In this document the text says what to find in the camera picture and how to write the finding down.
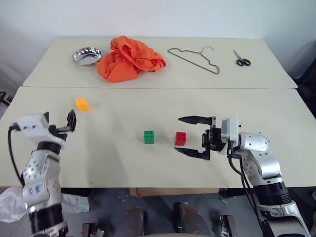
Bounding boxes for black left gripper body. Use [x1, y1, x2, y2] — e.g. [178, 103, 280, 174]
[49, 124, 73, 142]

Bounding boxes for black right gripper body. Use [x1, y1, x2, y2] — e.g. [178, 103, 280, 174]
[201, 115, 227, 154]

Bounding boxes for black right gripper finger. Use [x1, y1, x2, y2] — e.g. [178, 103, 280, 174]
[177, 115, 213, 126]
[173, 147, 211, 161]

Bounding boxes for yellow toy brick cube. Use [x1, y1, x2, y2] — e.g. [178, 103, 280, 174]
[75, 97, 90, 113]

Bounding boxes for red toy brick cube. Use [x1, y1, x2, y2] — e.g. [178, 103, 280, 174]
[174, 131, 188, 146]

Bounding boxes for black object beside table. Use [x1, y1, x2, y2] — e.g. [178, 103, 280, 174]
[0, 90, 12, 107]

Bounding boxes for green toy brick cube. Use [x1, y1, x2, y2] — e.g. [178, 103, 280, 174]
[143, 130, 156, 145]

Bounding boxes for shiny metal bowl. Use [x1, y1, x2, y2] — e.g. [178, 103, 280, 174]
[72, 47, 103, 67]

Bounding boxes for orange crumpled cloth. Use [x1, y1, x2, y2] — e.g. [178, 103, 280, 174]
[95, 35, 167, 83]

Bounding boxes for white crumpled plastic bag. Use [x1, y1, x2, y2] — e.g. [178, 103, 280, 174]
[0, 186, 90, 223]

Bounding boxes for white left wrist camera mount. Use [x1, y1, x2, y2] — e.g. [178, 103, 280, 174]
[15, 113, 66, 147]

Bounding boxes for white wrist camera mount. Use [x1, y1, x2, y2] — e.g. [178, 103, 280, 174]
[15, 113, 66, 147]
[220, 116, 242, 149]

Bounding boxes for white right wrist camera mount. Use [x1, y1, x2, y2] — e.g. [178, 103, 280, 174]
[220, 116, 242, 149]

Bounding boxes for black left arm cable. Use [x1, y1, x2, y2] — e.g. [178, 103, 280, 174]
[7, 122, 26, 186]

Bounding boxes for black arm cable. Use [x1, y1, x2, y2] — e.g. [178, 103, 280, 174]
[7, 122, 26, 186]
[227, 147, 263, 224]

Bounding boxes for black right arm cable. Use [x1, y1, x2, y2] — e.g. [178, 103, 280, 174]
[227, 147, 263, 224]

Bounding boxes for olive wire clothes hanger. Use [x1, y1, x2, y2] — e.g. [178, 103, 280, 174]
[167, 45, 221, 75]

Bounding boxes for black-handled scissors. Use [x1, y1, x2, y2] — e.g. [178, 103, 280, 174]
[232, 49, 252, 67]

